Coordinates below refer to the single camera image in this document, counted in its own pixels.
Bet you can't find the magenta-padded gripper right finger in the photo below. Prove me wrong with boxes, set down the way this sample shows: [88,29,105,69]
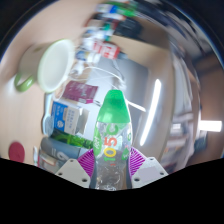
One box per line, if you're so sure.
[127,146,169,189]

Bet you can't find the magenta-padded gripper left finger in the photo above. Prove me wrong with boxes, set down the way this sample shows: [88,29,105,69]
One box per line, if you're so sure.
[54,148,96,189]

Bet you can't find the clear bottle with green cap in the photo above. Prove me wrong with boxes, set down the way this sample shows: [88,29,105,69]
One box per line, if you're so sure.
[92,89,134,191]

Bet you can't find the green glass bottle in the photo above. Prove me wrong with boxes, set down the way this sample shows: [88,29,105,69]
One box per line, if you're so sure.
[49,129,95,150]

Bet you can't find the blue and white carton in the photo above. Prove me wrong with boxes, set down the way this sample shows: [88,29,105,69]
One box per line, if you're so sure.
[42,100,91,137]

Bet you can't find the white under-shelf light bar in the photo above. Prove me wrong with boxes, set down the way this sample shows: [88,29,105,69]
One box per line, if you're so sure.
[139,78,163,147]

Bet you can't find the ceiling strip light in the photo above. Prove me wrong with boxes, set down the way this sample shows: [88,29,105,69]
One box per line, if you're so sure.
[199,119,223,133]

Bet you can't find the magenta carton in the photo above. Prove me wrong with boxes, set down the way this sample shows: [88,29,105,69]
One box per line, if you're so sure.
[61,80,100,105]

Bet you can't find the red and white canister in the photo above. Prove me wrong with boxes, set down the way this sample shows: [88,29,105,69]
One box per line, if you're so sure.
[92,41,122,61]

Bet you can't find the white mug with green handle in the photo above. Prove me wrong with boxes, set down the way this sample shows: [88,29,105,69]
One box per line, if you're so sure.
[13,38,76,95]

